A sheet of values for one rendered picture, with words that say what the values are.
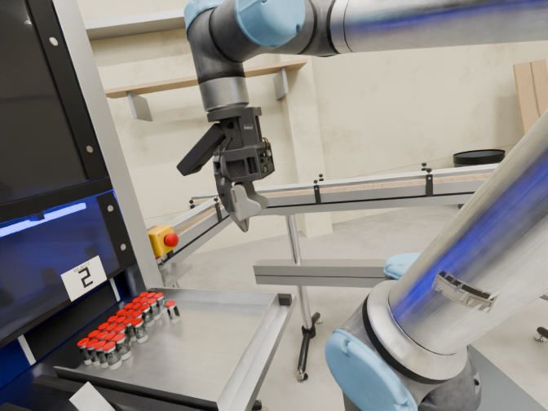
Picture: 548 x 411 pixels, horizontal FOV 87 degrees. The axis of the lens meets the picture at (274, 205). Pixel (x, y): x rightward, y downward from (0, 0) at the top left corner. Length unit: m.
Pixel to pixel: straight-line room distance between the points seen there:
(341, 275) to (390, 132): 2.53
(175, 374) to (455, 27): 0.63
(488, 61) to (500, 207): 4.30
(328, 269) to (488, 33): 1.26
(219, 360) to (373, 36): 0.55
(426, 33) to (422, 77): 3.59
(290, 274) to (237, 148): 1.16
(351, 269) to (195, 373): 1.05
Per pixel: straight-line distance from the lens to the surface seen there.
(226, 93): 0.47
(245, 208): 0.49
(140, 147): 3.39
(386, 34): 0.43
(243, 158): 0.46
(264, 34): 0.40
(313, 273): 1.54
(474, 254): 0.28
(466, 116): 4.35
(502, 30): 0.40
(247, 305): 0.69
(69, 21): 0.86
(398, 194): 1.32
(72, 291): 0.74
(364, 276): 1.50
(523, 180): 0.26
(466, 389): 0.59
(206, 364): 0.59
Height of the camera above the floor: 1.26
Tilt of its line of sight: 15 degrees down
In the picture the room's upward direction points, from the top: 10 degrees counter-clockwise
